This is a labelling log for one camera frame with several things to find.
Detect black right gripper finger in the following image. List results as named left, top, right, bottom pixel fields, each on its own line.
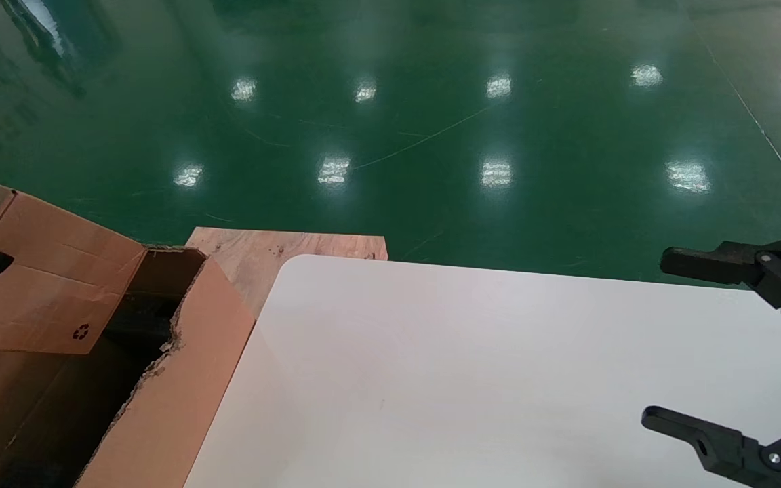
left=640, top=405, right=781, bottom=488
left=659, top=236, right=781, bottom=342

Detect large open cardboard box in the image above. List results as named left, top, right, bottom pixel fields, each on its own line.
left=0, top=247, right=258, bottom=488

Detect wooden board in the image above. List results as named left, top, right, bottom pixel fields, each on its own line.
left=185, top=226, right=390, bottom=320

